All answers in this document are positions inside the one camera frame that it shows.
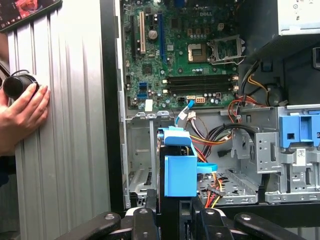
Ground blue expansion slot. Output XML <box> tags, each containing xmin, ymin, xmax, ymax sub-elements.
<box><xmin>156</xmin><ymin>11</ymin><xmax>166</xmax><ymax>65</ymax></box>

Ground hard disk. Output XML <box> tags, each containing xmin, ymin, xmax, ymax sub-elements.
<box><xmin>156</xmin><ymin>126</ymin><xmax>200</xmax><ymax>240</ymax></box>

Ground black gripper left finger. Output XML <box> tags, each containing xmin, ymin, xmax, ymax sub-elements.
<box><xmin>53</xmin><ymin>188</ymin><xmax>162</xmax><ymax>240</ymax></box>

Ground yellow black wire bundle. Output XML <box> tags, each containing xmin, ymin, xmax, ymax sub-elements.
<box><xmin>241</xmin><ymin>61</ymin><xmax>272</xmax><ymax>101</ymax></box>

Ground black RAM slot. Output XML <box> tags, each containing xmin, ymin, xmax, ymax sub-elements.
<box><xmin>166</xmin><ymin>84</ymin><xmax>238</xmax><ymax>90</ymax></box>
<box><xmin>166</xmin><ymin>75</ymin><xmax>238</xmax><ymax>81</ymax></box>
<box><xmin>166</xmin><ymin>79</ymin><xmax>238</xmax><ymax>84</ymax></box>
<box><xmin>166</xmin><ymin>88</ymin><xmax>238</xmax><ymax>94</ymax></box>

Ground black open PC case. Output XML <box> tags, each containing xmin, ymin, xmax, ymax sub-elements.
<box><xmin>99</xmin><ymin>0</ymin><xmax>320</xmax><ymax>240</ymax></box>

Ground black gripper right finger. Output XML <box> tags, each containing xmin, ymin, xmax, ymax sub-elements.
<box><xmin>192</xmin><ymin>196</ymin><xmax>302</xmax><ymax>240</ymax></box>

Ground white expansion slot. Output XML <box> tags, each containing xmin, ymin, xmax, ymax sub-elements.
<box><xmin>139</xmin><ymin>11</ymin><xmax>147</xmax><ymax>55</ymax></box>

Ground black expansion slot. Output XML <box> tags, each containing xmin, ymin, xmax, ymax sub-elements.
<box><xmin>129</xmin><ymin>15</ymin><xmax>138</xmax><ymax>60</ymax></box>

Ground thick black cable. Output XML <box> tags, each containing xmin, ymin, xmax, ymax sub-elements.
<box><xmin>207</xmin><ymin>123</ymin><xmax>262</xmax><ymax>141</ymax></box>

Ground power wire with black plug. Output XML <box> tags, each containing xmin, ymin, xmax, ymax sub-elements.
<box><xmin>203</xmin><ymin>171</ymin><xmax>225</xmax><ymax>210</ymax></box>

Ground green motherboard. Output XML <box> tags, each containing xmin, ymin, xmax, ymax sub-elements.
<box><xmin>122</xmin><ymin>0</ymin><xmax>247</xmax><ymax>111</ymax></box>

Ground small round black tool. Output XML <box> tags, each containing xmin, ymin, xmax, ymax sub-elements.
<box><xmin>2</xmin><ymin>69</ymin><xmax>41</xmax><ymax>101</ymax></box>

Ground silver drive cage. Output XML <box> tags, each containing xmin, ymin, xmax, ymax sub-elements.
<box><xmin>254</xmin><ymin>104</ymin><xmax>320</xmax><ymax>205</ymax></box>

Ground person's bare hand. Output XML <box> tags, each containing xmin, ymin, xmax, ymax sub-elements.
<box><xmin>0</xmin><ymin>83</ymin><xmax>51</xmax><ymax>157</ymax></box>

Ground silver power supply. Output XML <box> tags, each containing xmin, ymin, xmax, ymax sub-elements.
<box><xmin>277</xmin><ymin>0</ymin><xmax>320</xmax><ymax>37</ymax></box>

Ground thin wires with white plug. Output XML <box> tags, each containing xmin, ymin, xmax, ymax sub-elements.
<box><xmin>186</xmin><ymin>111</ymin><xmax>208</xmax><ymax>141</ymax></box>

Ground wire locking lever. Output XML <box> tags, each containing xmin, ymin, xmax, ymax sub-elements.
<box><xmin>211</xmin><ymin>55</ymin><xmax>248</xmax><ymax>67</ymax></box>

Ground blue drive cage bracket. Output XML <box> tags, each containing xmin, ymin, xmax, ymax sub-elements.
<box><xmin>278</xmin><ymin>109</ymin><xmax>320</xmax><ymax>148</ymax></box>

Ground black smartphone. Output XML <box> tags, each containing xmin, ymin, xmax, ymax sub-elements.
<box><xmin>0</xmin><ymin>0</ymin><xmax>63</xmax><ymax>33</ymax></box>

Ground blue data wire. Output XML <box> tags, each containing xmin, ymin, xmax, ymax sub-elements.
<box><xmin>174</xmin><ymin>99</ymin><xmax>219</xmax><ymax>174</ymax></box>

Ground red orange yellow wire bundle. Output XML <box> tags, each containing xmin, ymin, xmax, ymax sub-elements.
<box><xmin>189</xmin><ymin>96</ymin><xmax>253</xmax><ymax>163</ymax></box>

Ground metal socket cover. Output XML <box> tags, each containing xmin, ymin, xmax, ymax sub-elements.
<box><xmin>208</xmin><ymin>36</ymin><xmax>245</xmax><ymax>63</ymax></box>

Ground silver disk bay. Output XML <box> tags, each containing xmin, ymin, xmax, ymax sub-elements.
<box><xmin>123</xmin><ymin>109</ymin><xmax>261</xmax><ymax>208</ymax></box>

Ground CPU socket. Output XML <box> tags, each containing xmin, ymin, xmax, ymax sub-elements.
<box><xmin>187</xmin><ymin>42</ymin><xmax>208</xmax><ymax>62</ymax></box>

